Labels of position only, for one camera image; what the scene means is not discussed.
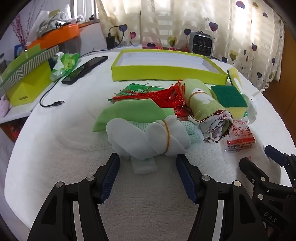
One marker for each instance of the white terry towel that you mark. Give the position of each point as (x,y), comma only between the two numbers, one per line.
(148,208)

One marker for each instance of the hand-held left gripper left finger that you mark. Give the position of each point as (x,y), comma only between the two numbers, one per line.
(111,176)

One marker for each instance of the white power strip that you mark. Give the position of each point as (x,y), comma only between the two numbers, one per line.
(131,45)

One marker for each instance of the plaid cloth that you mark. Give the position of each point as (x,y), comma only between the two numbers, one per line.
(161,48)

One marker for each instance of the white socks bundle mint trim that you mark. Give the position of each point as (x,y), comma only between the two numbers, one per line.
(129,136)

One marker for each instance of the lime green shallow box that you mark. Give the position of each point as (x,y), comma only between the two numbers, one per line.
(161,73)

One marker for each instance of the light green cloth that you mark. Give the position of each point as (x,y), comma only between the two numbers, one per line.
(129,110)

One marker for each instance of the clear plastic bag red print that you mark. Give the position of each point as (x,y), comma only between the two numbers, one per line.
(240,136)

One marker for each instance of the pink decorative branches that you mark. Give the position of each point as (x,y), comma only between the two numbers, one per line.
(18,30)

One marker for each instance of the black smartphone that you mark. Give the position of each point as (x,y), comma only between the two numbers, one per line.
(85,68)

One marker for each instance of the green foil packet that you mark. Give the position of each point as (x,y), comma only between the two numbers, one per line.
(134,90)

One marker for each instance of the wooden wardrobe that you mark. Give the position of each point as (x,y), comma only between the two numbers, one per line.
(289,88)

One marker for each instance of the black charger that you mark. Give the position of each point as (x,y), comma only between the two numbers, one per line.
(110,42)

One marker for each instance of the red tasselled knot ornament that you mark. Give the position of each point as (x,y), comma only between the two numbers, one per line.
(171,97)

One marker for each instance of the yellow green sponge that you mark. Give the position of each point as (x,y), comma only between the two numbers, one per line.
(227,97)
(232,74)

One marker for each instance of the plain white socks bundle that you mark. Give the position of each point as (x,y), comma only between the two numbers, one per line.
(251,109)

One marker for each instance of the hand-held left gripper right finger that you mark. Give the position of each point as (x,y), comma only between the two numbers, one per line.
(186,178)

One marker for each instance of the green plastic bag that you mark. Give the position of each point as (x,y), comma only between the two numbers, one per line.
(66,62)

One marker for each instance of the lime box with chevron lid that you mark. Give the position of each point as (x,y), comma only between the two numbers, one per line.
(30,85)

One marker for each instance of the heart print curtain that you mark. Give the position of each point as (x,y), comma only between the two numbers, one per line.
(161,18)

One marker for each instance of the orange bin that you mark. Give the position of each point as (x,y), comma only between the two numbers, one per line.
(57,34)

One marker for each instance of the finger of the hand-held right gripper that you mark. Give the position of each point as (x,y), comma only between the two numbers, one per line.
(252,171)
(275,154)

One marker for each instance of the white plastic bag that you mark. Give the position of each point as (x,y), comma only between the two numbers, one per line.
(53,18)

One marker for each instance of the green towel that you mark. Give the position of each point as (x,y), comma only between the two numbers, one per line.
(201,102)

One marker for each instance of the grey space heater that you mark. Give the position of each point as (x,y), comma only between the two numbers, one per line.
(200,44)

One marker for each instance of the pink cloth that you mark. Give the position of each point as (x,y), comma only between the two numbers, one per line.
(3,105)

